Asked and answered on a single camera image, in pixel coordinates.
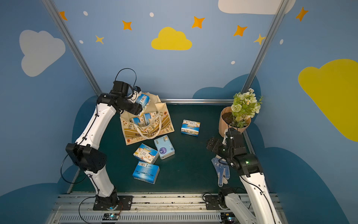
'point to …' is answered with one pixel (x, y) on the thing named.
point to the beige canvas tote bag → (154, 121)
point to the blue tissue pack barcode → (142, 99)
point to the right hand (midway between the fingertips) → (215, 143)
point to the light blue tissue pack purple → (164, 147)
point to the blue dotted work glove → (222, 170)
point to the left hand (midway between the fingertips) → (139, 104)
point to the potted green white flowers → (244, 106)
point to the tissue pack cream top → (190, 127)
